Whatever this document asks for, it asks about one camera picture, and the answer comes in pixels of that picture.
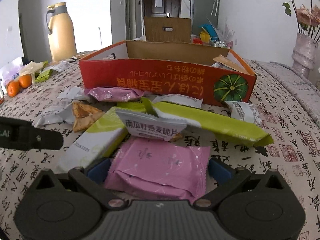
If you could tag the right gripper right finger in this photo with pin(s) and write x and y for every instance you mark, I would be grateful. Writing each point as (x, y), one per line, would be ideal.
(247, 205)

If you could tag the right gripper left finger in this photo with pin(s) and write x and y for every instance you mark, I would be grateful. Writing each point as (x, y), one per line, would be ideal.
(70, 205)

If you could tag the green white snack pack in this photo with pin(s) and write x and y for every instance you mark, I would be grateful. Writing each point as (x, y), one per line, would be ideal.
(100, 140)

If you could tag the long green snack bar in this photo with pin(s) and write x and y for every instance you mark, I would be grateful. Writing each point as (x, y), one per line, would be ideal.
(223, 127)

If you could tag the pink snack pack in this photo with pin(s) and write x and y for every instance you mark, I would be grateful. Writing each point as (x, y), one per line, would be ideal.
(154, 169)
(115, 94)

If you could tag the white oat crisp pack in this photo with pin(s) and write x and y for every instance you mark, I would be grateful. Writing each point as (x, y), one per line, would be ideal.
(149, 126)

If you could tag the orange tangerine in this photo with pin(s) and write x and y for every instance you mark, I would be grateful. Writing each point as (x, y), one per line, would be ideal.
(25, 81)
(13, 88)

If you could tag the small green packet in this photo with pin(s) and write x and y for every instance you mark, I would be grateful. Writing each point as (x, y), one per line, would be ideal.
(44, 75)

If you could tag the white packet by thermos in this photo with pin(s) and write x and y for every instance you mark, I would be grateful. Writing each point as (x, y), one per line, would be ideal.
(61, 66)

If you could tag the beige thermos jug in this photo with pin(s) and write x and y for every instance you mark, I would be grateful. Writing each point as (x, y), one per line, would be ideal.
(60, 32)

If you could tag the folded grey blanket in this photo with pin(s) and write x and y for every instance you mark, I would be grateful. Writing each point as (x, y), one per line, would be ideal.
(299, 86)

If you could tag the red cardboard box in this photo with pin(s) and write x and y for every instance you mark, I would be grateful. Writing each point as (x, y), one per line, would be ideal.
(211, 74)

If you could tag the pink ribbed vase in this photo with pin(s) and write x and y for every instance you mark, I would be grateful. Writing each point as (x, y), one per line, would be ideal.
(304, 54)

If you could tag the dried pink roses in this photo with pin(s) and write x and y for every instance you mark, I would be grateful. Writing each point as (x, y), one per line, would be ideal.
(307, 18)

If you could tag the dark brown door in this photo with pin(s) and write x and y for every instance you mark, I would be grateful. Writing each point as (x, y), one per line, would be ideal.
(162, 8)

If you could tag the grey refrigerator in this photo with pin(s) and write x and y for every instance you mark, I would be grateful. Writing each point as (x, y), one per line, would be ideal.
(203, 12)

